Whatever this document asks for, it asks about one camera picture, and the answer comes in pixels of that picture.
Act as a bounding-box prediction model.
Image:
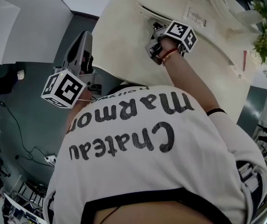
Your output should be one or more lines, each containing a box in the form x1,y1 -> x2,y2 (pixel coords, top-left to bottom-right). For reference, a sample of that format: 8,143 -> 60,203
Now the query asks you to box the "white dressing table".
91,0 -> 258,125

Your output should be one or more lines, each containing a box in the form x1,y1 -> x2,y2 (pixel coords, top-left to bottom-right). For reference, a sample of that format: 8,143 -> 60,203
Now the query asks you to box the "round mirror with white frame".
204,0 -> 267,35

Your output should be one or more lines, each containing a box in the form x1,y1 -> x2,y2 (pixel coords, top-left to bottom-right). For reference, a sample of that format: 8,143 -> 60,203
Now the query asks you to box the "red pen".
242,50 -> 248,71

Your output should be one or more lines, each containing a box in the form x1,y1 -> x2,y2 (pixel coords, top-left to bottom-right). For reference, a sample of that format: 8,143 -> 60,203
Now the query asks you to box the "white cabinet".
0,0 -> 21,65

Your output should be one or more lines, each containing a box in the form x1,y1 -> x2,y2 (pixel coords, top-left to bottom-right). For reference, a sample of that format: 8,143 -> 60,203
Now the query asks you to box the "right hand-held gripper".
144,19 -> 198,66

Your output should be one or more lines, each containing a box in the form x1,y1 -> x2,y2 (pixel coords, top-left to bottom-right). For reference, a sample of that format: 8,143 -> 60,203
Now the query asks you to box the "white power strip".
44,154 -> 57,167

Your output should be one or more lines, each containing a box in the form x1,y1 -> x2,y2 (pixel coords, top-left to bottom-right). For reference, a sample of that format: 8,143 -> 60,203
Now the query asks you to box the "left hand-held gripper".
41,30 -> 96,109

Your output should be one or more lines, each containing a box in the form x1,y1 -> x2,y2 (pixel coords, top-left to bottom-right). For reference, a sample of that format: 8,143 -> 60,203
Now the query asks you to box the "person's right hand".
157,37 -> 179,56

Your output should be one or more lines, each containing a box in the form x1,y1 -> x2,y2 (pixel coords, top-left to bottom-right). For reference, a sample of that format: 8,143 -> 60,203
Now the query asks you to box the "clear plastic bag with paper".
183,4 -> 209,28

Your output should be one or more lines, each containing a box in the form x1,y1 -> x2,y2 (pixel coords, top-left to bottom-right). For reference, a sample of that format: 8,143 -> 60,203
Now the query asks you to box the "red bead bracelet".
160,48 -> 180,66

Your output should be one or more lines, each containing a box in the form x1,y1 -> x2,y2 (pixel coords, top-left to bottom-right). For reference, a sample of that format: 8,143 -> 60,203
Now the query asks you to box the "white printed t-shirt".
42,84 -> 267,224

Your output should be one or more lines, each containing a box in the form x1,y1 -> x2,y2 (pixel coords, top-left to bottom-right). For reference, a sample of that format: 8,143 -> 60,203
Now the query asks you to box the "white dressing table drawer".
136,0 -> 208,23

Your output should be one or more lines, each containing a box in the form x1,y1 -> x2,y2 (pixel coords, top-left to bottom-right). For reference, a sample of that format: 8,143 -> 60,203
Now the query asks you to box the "black metal stool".
18,178 -> 48,209

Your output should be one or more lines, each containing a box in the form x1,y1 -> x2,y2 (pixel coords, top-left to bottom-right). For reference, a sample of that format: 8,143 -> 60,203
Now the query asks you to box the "person's right forearm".
162,50 -> 227,117

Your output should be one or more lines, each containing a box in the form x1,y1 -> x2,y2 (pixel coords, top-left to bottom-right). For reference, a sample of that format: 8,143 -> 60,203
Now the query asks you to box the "black floor cable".
0,100 -> 48,161

